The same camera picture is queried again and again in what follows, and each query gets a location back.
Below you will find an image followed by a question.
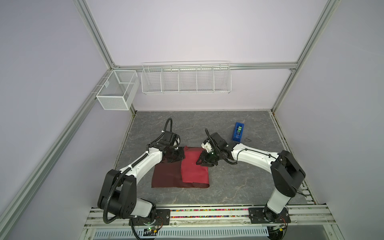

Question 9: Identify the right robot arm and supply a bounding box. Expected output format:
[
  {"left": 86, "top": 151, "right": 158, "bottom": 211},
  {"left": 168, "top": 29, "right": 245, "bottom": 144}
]
[{"left": 197, "top": 129, "right": 306, "bottom": 223}]

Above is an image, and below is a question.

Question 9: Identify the aluminium front rail frame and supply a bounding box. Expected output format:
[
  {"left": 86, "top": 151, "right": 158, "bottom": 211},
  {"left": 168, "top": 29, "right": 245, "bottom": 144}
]
[{"left": 80, "top": 204, "right": 344, "bottom": 240}]

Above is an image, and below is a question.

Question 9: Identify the blue tape dispenser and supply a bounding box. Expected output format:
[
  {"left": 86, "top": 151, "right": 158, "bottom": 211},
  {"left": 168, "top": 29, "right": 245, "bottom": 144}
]
[{"left": 232, "top": 122, "right": 244, "bottom": 144}]

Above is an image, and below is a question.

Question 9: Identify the long white wire basket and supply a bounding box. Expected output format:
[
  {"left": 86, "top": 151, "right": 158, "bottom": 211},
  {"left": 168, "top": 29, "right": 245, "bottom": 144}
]
[{"left": 141, "top": 61, "right": 232, "bottom": 94}]

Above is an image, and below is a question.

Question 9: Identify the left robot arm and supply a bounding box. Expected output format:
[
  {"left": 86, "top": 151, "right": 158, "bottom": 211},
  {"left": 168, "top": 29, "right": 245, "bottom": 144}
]
[{"left": 98, "top": 118, "right": 185, "bottom": 224}]

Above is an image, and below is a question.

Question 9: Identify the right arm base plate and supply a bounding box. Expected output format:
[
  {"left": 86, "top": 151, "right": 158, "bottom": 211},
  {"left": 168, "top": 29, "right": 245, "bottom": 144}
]
[{"left": 248, "top": 207, "right": 291, "bottom": 224}]

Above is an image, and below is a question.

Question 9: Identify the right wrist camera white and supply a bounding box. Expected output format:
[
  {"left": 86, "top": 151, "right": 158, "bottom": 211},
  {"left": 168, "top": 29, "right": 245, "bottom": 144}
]
[{"left": 201, "top": 142, "right": 213, "bottom": 153}]

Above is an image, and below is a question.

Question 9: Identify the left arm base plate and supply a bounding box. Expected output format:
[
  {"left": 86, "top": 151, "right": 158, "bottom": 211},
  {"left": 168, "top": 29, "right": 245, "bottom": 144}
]
[{"left": 133, "top": 209, "right": 171, "bottom": 226}]

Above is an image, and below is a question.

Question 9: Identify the dark red wrapping paper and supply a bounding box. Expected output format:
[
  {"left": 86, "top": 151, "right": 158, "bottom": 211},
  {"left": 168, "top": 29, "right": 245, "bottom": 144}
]
[{"left": 152, "top": 147, "right": 210, "bottom": 189}]

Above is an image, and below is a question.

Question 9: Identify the white slotted cable duct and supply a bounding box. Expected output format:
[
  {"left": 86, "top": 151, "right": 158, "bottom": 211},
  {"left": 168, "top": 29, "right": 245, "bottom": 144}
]
[{"left": 93, "top": 226, "right": 269, "bottom": 240}]

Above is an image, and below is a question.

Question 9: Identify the small white mesh basket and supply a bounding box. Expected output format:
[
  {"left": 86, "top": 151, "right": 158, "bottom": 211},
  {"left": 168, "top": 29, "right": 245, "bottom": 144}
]
[{"left": 96, "top": 70, "right": 140, "bottom": 111}]

